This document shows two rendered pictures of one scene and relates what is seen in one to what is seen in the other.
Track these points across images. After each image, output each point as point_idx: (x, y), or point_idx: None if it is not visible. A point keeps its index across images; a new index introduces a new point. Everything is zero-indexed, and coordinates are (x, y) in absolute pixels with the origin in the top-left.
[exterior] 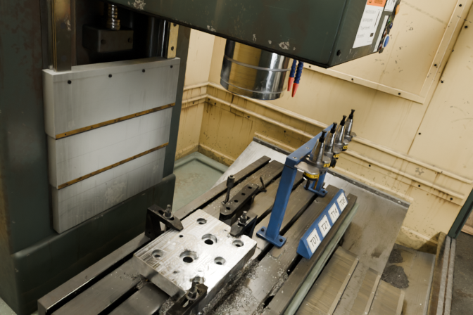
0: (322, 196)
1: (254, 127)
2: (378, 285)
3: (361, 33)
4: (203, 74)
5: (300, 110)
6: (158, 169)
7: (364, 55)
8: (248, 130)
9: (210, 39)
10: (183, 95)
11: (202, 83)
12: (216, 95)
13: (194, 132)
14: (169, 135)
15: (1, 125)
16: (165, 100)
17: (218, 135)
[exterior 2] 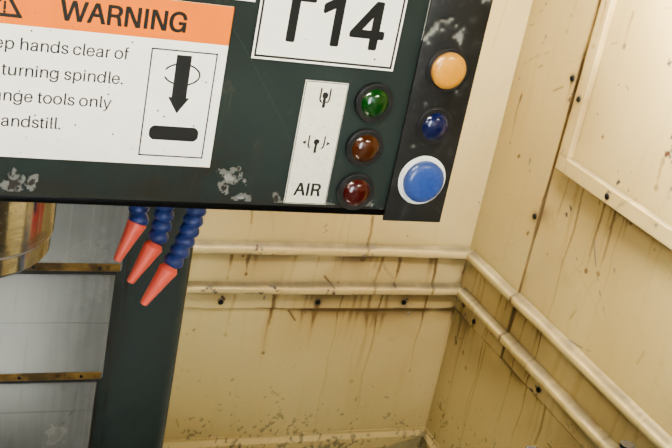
0: None
1: (547, 430)
2: None
3: (12, 113)
4: (451, 223)
5: (665, 412)
6: (68, 439)
7: (212, 207)
8: (533, 435)
9: (481, 124)
10: (362, 272)
11: (442, 249)
12: (480, 296)
13: (408, 393)
14: (132, 356)
15: None
16: (81, 250)
17: (467, 424)
